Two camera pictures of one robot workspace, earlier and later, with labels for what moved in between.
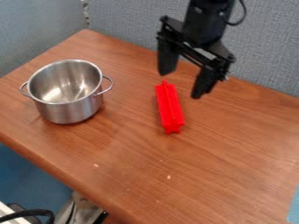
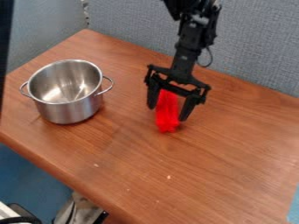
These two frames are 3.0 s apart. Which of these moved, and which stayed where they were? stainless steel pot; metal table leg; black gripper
Moved: black gripper
Stayed: stainless steel pot; metal table leg
